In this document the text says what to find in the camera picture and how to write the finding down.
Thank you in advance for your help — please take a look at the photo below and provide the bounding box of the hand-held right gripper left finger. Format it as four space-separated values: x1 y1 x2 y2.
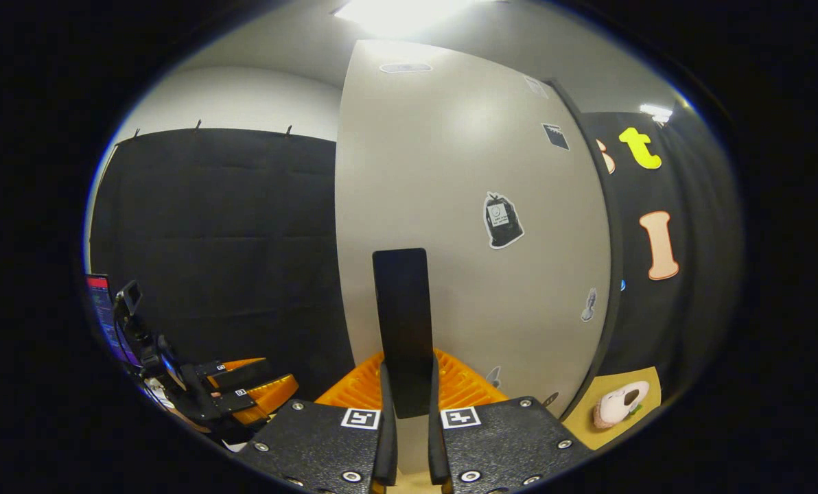
234 350 399 494

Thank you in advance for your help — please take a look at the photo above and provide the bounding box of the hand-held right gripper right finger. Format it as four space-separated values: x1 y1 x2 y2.
428 349 596 494

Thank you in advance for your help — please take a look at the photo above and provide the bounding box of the black door handle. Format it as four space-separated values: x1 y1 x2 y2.
372 248 434 419

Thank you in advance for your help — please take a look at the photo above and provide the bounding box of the white cabinet door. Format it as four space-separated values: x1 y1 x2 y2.
334 39 614 474

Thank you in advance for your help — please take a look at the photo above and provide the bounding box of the computer monitor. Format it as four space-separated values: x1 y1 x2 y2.
85 274 141 368

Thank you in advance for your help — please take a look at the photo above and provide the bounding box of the black backdrop cloth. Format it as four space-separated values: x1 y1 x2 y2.
86 110 743 405

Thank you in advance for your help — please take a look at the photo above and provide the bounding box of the ceiling light panel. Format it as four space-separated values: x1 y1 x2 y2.
639 103 675 126
332 0 482 38

